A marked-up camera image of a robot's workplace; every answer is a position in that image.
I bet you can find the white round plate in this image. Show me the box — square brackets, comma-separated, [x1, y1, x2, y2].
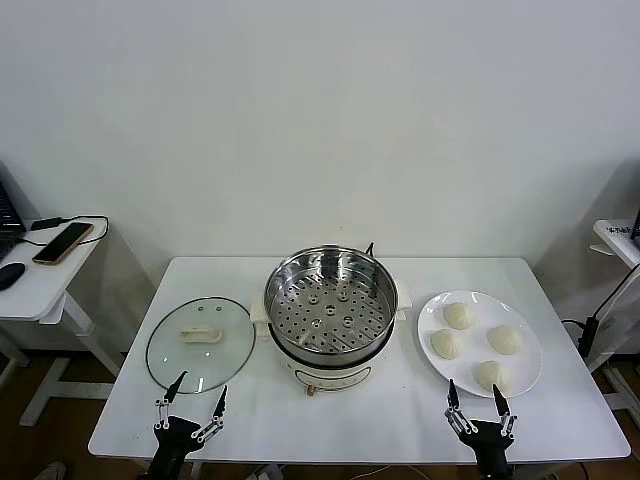
[417, 290, 544, 399]

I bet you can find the gold smartphone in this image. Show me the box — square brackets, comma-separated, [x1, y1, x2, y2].
[31, 222, 95, 266]

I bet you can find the stainless steel steamer basket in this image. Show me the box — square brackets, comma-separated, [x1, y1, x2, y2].
[263, 243, 400, 365]

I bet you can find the black cable with clamp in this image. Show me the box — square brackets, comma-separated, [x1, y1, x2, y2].
[559, 262, 640, 359]

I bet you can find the black computer mouse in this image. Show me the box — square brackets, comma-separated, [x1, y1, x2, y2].
[0, 262, 26, 292]

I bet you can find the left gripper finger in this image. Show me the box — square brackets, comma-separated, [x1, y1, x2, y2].
[191, 384, 229, 444]
[153, 369, 189, 432]

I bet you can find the round glass pot lid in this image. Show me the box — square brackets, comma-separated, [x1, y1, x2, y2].
[145, 296, 257, 395]

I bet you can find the white electric cooker base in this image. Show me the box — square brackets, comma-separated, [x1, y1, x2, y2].
[248, 279, 414, 399]

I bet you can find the black cable with adapter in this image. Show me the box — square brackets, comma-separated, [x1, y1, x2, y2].
[19, 215, 110, 247]

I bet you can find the white side table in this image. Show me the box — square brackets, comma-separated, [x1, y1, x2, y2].
[587, 218, 640, 416]
[0, 215, 126, 426]

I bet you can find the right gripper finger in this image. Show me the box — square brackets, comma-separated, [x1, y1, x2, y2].
[443, 378, 477, 435]
[492, 383, 519, 441]

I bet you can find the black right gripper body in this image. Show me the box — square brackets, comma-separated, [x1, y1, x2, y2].
[458, 418, 516, 479]

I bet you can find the black laptop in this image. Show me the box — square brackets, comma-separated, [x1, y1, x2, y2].
[0, 162, 27, 261]

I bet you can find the white steamed baozi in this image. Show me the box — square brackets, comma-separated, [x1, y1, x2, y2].
[430, 328, 466, 361]
[473, 360, 512, 394]
[486, 324, 524, 356]
[442, 301, 477, 332]

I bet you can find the grey shoe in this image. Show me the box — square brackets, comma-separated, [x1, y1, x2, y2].
[32, 460, 69, 480]

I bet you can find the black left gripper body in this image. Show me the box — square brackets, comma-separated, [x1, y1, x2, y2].
[147, 414, 204, 480]

